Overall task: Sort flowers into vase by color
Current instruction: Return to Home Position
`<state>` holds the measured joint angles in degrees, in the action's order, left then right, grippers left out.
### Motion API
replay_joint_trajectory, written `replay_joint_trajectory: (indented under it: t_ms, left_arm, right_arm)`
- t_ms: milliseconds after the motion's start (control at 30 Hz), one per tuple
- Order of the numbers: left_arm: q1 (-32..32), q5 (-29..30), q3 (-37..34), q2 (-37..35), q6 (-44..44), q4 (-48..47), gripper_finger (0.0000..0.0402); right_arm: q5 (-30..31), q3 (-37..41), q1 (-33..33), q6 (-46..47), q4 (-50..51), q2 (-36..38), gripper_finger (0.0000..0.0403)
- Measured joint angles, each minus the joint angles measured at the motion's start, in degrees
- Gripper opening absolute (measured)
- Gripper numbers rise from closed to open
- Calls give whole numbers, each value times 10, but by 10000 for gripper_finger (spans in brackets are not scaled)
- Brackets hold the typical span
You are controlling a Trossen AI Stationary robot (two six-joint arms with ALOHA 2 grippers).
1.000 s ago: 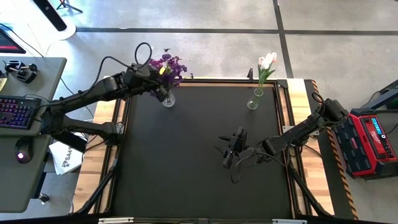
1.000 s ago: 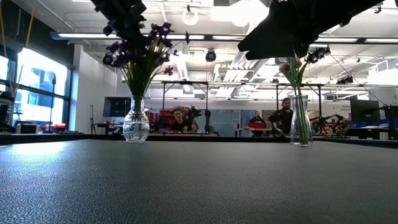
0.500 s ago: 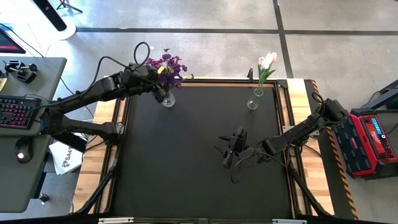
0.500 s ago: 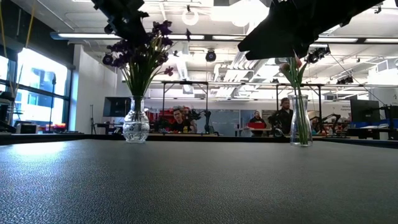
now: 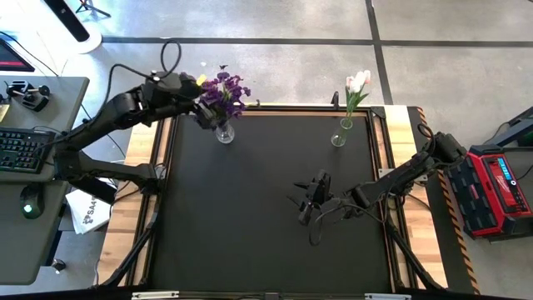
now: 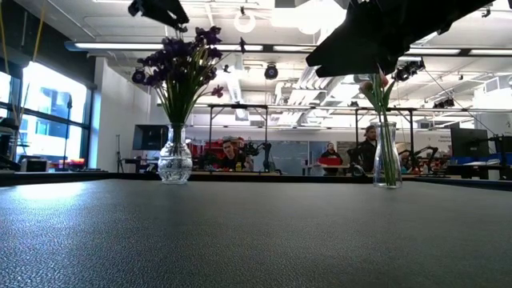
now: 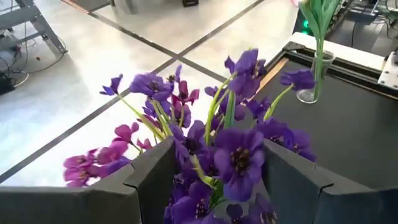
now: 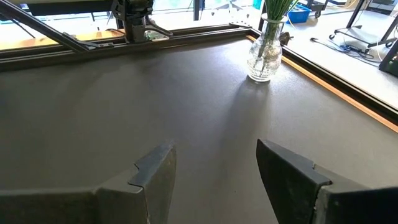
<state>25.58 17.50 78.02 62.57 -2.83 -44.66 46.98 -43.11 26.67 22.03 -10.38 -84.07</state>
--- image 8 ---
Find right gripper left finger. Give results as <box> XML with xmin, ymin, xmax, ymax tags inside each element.
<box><xmin>0</xmin><ymin>142</ymin><xmax>177</xmax><ymax>224</ymax></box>

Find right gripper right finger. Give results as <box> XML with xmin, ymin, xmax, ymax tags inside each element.
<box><xmin>256</xmin><ymin>139</ymin><xmax>398</xmax><ymax>224</ymax></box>

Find magenta artificial flower bunch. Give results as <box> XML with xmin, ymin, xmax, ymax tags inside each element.
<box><xmin>263</xmin><ymin>0</ymin><xmax>299</xmax><ymax>68</ymax></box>

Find purple artificial flower bunch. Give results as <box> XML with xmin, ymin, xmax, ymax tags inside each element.
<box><xmin>263</xmin><ymin>0</ymin><xmax>299</xmax><ymax>68</ymax></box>

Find round clear glass vase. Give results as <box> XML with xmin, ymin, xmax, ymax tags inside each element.
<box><xmin>247</xmin><ymin>12</ymin><xmax>289</xmax><ymax>83</ymax></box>

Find black table mat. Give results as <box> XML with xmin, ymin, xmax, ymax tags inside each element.
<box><xmin>0</xmin><ymin>37</ymin><xmax>398</xmax><ymax>224</ymax></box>

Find black equipment box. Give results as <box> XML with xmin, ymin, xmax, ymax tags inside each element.
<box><xmin>378</xmin><ymin>40</ymin><xmax>398</xmax><ymax>78</ymax></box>

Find blue plastic bin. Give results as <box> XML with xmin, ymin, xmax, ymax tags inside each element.
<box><xmin>286</xmin><ymin>3</ymin><xmax>312</xmax><ymax>24</ymax></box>

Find wooden table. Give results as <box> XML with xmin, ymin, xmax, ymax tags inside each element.
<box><xmin>0</xmin><ymin>29</ymin><xmax>398</xmax><ymax>134</ymax></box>

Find floor cables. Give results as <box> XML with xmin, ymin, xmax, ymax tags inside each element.
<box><xmin>310</xmin><ymin>37</ymin><xmax>384</xmax><ymax>60</ymax></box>

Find black aluminium table frame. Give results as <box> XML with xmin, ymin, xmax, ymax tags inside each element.
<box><xmin>0</xmin><ymin>0</ymin><xmax>398</xmax><ymax>125</ymax></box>

